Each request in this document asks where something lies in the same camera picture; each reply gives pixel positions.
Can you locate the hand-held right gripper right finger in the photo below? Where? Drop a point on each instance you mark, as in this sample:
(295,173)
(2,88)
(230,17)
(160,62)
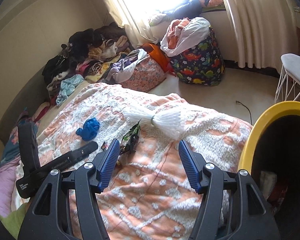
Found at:
(188,166)

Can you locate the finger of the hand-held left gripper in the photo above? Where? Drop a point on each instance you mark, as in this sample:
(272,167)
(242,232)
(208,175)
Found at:
(86,150)

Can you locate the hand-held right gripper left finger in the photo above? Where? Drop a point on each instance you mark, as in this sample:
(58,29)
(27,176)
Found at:
(110,165)

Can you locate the green snack wrapper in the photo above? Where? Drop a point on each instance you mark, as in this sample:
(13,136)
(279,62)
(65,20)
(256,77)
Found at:
(131,140)

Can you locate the white foam net sleeve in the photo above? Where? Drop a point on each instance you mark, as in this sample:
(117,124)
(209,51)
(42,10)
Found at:
(170,121)

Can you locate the yellow bin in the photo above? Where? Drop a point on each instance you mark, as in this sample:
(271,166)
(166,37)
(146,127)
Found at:
(250,140)

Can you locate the small dark candy wrapper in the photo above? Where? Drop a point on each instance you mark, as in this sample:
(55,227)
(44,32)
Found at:
(104,146)

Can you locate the blue crumpled glove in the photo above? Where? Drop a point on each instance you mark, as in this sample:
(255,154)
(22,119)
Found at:
(88,128)

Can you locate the blue floral sheet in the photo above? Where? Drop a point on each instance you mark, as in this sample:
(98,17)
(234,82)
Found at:
(13,135)

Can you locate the orange and white tufted blanket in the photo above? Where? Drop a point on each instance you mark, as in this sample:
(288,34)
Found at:
(152,180)

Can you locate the pink quilt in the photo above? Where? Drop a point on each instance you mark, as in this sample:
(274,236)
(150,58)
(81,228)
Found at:
(2,187)

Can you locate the light blue crumpled cloth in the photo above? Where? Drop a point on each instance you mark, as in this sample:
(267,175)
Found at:
(70,86)

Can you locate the light green cloth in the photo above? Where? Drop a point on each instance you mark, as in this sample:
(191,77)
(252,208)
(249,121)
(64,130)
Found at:
(12,222)

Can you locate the white crumpled wrapper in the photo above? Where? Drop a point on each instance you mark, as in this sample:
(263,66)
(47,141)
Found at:
(268,183)

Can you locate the white and purple garment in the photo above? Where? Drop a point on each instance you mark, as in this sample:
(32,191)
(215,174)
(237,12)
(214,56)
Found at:
(125,67)

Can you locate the pink floral fabric bag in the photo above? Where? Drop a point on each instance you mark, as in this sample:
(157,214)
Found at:
(145,76)

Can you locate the red snack wrapper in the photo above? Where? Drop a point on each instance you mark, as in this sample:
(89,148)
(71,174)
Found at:
(280,195)

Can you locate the pile of mixed clothes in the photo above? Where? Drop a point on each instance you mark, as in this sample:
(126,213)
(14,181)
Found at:
(90,50)

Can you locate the dark dinosaur print bag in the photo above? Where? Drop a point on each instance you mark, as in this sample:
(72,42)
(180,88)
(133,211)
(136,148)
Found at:
(200,65)

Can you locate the white bag of orange clothes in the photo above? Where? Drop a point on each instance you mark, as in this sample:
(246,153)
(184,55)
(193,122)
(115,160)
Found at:
(187,37)

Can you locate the cream curtain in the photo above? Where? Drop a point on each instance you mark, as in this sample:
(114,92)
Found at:
(130,10)
(255,17)

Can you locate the clothes heap on windowsill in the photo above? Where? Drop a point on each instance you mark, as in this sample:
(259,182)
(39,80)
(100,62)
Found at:
(190,5)

